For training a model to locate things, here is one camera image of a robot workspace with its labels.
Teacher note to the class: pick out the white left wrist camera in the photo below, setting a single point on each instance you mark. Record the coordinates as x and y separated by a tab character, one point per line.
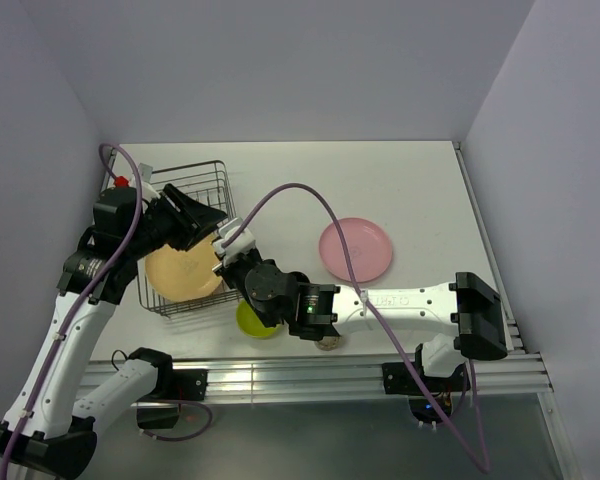
145	172

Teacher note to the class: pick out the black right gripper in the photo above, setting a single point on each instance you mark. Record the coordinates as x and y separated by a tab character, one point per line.
234	262

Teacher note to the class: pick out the small speckled beige dish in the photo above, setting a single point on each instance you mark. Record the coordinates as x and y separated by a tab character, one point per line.
328	343

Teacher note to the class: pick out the yellow plastic plate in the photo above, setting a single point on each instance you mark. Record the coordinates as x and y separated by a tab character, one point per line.
181	276

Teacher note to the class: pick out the pink plastic plate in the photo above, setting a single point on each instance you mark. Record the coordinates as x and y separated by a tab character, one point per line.
369	247

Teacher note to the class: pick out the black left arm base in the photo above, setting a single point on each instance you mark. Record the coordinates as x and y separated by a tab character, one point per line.
180	384

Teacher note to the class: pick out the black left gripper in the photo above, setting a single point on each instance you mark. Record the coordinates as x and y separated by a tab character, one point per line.
192	218

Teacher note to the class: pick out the aluminium mounting rail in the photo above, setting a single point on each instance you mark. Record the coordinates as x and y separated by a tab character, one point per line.
346	378

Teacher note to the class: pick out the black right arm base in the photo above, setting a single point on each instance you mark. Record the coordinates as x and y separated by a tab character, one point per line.
397	381

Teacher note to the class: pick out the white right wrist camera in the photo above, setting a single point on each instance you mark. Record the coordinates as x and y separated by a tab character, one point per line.
230	244

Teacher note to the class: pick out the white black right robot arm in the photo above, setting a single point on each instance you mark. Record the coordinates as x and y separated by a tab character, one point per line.
463	317

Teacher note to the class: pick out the lime green bowl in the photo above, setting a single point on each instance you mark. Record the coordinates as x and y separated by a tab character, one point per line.
249	323

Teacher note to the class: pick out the black wire dish rack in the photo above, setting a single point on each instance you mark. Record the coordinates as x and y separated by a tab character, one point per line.
208	183

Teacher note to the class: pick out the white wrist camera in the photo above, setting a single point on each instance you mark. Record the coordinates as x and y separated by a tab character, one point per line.
145	172
230	244

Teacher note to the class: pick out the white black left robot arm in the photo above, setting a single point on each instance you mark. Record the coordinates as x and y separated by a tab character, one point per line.
47	429

